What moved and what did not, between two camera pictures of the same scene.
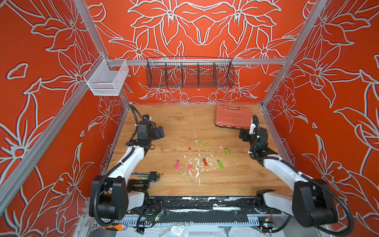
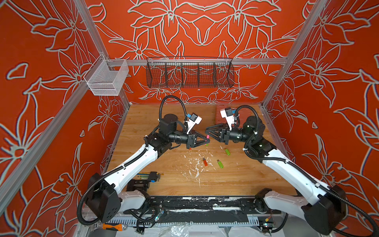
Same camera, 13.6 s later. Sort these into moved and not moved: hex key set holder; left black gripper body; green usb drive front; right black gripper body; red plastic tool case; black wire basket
Moved: left black gripper body; right black gripper body
Not moved: red plastic tool case; green usb drive front; hex key set holder; black wire basket
